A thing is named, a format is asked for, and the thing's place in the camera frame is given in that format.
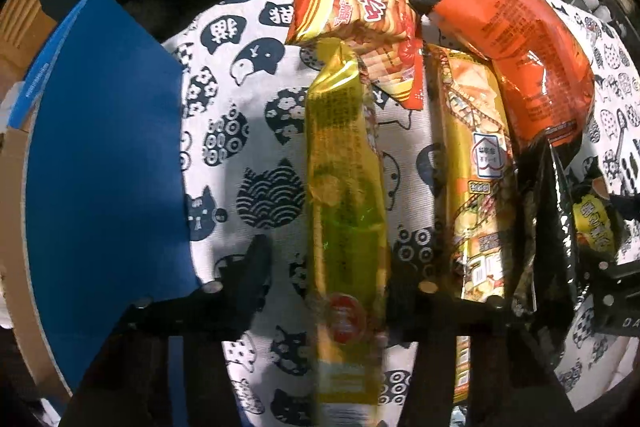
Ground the long gold foil snack packet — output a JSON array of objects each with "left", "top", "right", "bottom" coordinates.
[{"left": 304, "top": 38, "right": 392, "bottom": 427}]

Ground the orange-red stick snack packet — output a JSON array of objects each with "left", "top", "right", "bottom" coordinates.
[{"left": 285, "top": 0, "right": 427, "bottom": 110}]

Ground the black green snack packet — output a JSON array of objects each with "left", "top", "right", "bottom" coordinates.
[{"left": 511, "top": 138, "right": 622, "bottom": 348}]

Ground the blue cardboard box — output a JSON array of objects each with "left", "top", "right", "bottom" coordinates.
[{"left": 0, "top": 0, "right": 202, "bottom": 403}]

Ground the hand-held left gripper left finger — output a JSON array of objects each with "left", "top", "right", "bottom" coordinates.
[{"left": 65, "top": 234, "right": 274, "bottom": 427}]

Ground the cat print tablecloth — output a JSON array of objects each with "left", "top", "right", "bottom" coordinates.
[{"left": 162, "top": 0, "right": 640, "bottom": 427}]

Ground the large orange snack packet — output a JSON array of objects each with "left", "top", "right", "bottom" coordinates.
[{"left": 410, "top": 0, "right": 597, "bottom": 155}]

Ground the yellow cracker packet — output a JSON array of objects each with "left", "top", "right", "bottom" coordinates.
[{"left": 431, "top": 44, "right": 518, "bottom": 405}]

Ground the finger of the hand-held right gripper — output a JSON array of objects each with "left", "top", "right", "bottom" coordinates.
[{"left": 606, "top": 191, "right": 640, "bottom": 220}]

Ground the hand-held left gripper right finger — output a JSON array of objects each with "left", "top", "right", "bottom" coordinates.
[{"left": 385, "top": 281, "right": 587, "bottom": 427}]

